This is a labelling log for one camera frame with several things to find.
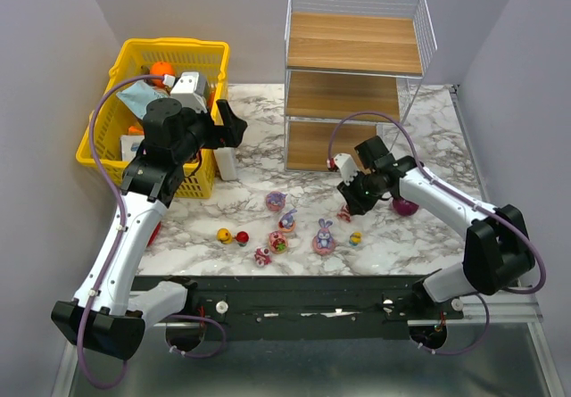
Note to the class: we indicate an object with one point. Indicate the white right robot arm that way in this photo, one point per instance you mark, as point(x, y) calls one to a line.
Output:
point(496, 250)

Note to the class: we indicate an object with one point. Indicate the red bell pepper toy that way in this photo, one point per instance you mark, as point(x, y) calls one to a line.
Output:
point(154, 234)

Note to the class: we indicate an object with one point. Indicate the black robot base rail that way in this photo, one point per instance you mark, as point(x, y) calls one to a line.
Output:
point(252, 308)

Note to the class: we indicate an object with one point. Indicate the light blue snack bag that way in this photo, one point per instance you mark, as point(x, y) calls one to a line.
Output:
point(138, 95)

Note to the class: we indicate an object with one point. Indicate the small yellow blue toy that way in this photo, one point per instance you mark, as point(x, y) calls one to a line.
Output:
point(355, 238)

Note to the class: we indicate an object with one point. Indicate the yellow duck toy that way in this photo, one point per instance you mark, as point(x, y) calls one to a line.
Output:
point(224, 236)

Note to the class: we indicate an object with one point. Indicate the white bottle black cap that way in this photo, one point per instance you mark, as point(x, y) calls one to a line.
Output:
point(226, 162)

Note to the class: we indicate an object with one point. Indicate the yellow plastic basket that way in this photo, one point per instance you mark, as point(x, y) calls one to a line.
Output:
point(100, 146)

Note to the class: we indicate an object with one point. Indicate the pink bear green flower toy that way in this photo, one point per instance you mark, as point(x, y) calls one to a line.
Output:
point(277, 242)

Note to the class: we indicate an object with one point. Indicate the purple bunny pink donut toy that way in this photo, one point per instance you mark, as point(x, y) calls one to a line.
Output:
point(323, 242)

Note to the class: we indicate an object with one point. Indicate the pink strawberry cake toy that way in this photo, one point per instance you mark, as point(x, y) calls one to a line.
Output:
point(344, 214)

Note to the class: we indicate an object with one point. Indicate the orange fruit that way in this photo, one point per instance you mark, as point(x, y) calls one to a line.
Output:
point(161, 70)

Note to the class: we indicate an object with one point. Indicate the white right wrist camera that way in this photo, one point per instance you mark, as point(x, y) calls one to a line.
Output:
point(345, 164)

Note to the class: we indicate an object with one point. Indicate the white box in basket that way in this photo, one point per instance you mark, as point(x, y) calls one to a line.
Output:
point(129, 146)

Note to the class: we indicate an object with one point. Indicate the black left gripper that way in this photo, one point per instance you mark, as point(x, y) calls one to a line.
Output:
point(221, 128)

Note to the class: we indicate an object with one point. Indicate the purple bunny cupcake toy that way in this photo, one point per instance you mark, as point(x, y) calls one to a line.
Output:
point(287, 222)

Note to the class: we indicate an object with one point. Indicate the white wire wooden shelf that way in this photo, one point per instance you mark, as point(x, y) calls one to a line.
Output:
point(350, 65)

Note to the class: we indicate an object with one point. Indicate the red hair mermaid toy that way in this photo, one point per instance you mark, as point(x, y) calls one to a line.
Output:
point(242, 238)

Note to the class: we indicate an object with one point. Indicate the purple owl pink cup toy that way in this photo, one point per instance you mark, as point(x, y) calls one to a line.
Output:
point(275, 201)

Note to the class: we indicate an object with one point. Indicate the purple onion toy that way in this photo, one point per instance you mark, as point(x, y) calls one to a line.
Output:
point(404, 207)

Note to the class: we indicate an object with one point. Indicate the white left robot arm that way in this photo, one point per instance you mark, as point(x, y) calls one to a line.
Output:
point(101, 315)

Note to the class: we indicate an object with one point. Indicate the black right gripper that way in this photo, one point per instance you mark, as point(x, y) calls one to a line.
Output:
point(357, 196)

